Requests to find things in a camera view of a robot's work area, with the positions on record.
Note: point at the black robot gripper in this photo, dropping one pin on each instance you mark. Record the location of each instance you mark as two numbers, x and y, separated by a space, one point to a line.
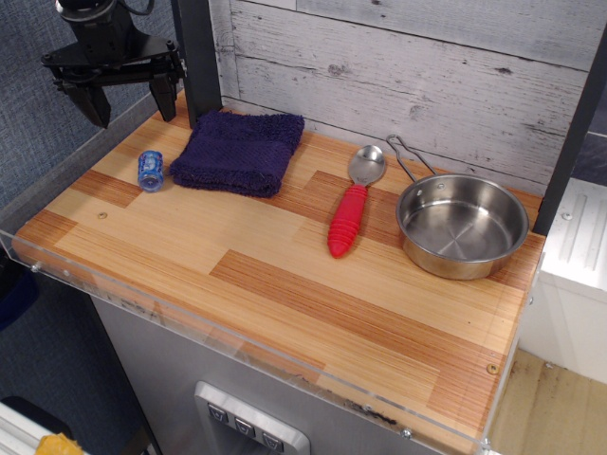
110 50

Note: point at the purple towel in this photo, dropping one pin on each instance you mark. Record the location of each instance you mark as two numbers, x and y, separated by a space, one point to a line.
243 154

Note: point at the small blue can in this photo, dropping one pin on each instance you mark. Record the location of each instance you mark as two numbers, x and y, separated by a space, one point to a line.
150 171

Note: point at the silver toy fridge cabinet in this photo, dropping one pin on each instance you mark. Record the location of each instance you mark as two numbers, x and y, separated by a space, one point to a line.
345 394

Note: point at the silver dispenser button panel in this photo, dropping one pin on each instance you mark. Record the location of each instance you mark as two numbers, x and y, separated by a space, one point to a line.
233 426

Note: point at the stainless steel pot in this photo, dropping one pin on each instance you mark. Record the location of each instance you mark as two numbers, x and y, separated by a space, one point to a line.
457 226

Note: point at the white side cabinet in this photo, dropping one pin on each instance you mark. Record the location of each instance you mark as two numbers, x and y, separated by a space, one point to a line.
565 320

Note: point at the dark grey left post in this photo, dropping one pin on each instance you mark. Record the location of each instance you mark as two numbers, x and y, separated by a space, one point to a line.
193 29

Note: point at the dark grey post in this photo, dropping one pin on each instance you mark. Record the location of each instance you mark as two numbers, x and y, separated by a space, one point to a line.
580 124
193 29

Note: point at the clear acrylic guard rail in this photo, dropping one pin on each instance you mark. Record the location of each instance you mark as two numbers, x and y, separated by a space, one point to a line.
220 255

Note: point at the red handled metal spoon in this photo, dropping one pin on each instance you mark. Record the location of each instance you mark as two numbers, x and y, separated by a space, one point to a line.
365 168

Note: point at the dark grey right post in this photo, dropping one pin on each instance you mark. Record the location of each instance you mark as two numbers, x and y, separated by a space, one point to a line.
580 124

